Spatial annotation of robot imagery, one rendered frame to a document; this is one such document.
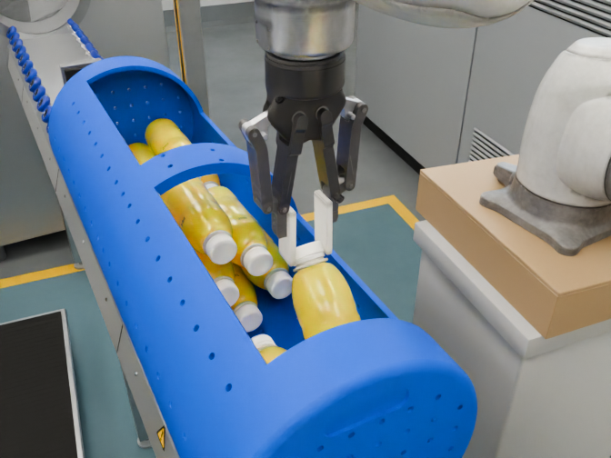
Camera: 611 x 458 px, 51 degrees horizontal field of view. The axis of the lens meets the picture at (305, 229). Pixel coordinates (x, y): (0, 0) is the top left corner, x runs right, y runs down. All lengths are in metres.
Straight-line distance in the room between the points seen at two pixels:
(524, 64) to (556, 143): 1.58
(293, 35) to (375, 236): 2.33
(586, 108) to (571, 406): 0.51
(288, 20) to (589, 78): 0.49
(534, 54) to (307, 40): 1.96
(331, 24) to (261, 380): 0.31
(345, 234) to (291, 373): 2.32
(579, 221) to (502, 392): 0.29
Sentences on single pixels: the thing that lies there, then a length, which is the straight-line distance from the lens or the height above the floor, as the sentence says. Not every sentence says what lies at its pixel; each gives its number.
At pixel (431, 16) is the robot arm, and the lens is 0.41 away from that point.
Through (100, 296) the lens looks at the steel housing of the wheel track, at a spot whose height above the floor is 0.86.
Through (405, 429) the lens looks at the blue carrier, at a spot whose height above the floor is 1.14.
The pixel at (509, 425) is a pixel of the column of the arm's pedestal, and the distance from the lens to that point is 1.12.
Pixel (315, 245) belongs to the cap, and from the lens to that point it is 0.70.
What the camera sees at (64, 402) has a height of 0.15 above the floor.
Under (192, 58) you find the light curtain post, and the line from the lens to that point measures 1.92.
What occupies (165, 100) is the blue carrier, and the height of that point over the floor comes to 1.14.
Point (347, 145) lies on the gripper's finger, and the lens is 0.66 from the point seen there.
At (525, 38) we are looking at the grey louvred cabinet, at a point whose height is 0.90.
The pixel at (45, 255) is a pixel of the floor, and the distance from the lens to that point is 2.94.
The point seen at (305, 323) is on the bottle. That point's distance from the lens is 0.69.
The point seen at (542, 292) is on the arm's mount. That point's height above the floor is 1.07.
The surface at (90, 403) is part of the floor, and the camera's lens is 2.25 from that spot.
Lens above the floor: 1.63
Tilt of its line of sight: 34 degrees down
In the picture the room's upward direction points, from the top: straight up
